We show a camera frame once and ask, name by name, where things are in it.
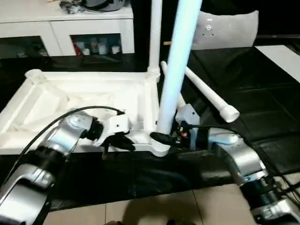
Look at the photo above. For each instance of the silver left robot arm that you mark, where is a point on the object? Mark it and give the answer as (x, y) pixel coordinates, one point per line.
(35, 168)

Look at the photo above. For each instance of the red packet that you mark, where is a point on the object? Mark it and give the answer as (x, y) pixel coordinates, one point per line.
(75, 48)

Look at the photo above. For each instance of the small tan label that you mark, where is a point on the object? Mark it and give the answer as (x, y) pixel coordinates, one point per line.
(166, 43)

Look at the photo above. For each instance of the black tangled clutter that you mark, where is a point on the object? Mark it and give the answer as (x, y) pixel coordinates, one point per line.
(70, 7)

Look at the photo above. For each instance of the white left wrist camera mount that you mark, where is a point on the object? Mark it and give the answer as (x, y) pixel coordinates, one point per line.
(117, 124)

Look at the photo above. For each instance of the white plastic table top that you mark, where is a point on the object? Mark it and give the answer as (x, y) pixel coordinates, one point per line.
(82, 82)

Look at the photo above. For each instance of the white sideboard cabinet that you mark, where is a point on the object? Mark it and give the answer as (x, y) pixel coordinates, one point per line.
(58, 25)

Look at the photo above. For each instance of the grey cushion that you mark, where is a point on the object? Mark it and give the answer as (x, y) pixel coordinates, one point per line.
(234, 30)

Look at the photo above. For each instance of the white flat board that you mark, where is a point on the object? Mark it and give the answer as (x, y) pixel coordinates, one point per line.
(281, 61)

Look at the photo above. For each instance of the white plastic table leg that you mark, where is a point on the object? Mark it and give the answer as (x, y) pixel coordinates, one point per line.
(178, 58)
(211, 93)
(155, 35)
(164, 66)

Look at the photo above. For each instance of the small white jar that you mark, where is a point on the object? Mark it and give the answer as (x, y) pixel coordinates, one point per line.
(115, 49)

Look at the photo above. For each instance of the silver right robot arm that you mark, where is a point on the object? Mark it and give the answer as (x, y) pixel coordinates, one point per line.
(243, 157)

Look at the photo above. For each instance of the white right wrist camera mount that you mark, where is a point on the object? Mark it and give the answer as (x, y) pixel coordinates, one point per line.
(189, 114)

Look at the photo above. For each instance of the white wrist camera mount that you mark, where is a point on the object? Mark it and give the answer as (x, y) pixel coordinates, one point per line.
(117, 124)
(189, 114)

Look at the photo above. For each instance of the black work mat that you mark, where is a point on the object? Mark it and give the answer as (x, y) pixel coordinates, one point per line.
(246, 93)

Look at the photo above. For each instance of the black sofa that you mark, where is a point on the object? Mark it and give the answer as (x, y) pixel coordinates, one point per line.
(276, 18)

